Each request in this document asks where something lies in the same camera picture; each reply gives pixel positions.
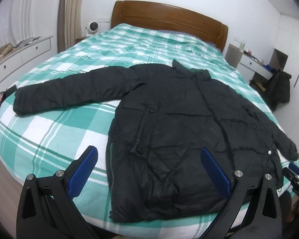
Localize black puffer jacket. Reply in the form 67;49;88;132
13;59;299;223

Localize grey bedside cabinet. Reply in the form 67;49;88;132
225;43;245;68

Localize white wardrobe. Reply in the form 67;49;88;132
276;12;299;142

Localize white sheer curtain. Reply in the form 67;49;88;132
0;0;60;48

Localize white desk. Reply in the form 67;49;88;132
239;52;274;80

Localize beige cloth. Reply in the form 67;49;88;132
0;43;14;65

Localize grey papers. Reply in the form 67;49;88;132
15;37;41;48

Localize white long dresser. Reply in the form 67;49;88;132
0;36;54;92

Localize dark hanging coat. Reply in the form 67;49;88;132
264;70;292;110

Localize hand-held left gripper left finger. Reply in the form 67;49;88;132
16;146;99;239

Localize green white plaid bed blanket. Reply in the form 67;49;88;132
0;23;299;237

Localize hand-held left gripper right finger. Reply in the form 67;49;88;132
201;147;283;239

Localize wooden chair seat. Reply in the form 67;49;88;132
249;78;267;91

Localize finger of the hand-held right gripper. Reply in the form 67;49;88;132
281;162;299;180

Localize beige curtain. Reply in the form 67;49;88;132
57;0;75;53

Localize small white round fan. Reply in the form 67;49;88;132
86;21;99;34

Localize wooden headboard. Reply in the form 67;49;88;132
111;0;228;53

